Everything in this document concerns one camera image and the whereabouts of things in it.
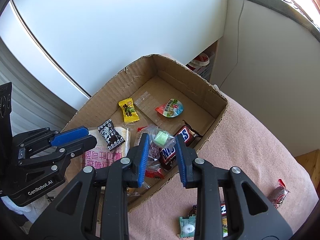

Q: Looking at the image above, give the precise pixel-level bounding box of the black white patterned candy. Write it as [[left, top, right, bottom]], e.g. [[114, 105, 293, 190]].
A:
[[97, 119, 125, 151]]

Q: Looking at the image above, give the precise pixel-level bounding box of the brown cardboard box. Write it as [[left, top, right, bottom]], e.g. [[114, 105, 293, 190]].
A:
[[55, 54, 229, 214]]

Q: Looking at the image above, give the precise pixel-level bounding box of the white gloved left hand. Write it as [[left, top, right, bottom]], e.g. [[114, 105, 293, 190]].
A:
[[1, 191, 57, 223]]

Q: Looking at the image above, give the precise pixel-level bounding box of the pink table cloth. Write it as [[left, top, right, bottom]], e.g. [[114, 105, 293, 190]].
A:
[[128, 98, 318, 239]]

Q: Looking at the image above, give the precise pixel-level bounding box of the packaged white bread slice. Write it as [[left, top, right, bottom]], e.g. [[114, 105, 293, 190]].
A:
[[81, 126, 131, 169]]

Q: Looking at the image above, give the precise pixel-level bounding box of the red jelly cup in box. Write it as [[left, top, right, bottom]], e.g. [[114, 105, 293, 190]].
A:
[[155, 98, 184, 118]]

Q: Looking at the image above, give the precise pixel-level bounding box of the red clear dark snack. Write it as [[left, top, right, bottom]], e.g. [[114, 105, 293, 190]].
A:
[[267, 179, 290, 209]]

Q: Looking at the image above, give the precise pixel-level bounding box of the Snickers chocolate bar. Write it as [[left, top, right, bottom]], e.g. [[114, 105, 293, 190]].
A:
[[158, 119, 203, 172]]

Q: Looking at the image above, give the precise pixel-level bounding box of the yellow candy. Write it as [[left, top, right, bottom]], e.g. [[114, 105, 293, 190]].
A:
[[118, 98, 140, 123]]

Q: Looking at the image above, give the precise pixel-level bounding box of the green cube candy clear wrapper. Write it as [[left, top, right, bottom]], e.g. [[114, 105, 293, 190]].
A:
[[145, 125, 176, 152]]

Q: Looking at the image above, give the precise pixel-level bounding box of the jelly cup green label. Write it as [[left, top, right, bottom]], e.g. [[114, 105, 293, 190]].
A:
[[222, 216, 228, 238]]

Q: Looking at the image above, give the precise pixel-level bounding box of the teal ring mint candy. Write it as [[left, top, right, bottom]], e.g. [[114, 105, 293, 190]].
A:
[[179, 216, 196, 238]]

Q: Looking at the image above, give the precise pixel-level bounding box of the red clear date snack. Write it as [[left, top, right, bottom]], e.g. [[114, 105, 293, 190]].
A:
[[134, 124, 164, 179]]

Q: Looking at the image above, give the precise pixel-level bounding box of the white basket with red item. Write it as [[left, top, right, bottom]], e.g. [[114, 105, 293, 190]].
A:
[[187, 53, 215, 81]]

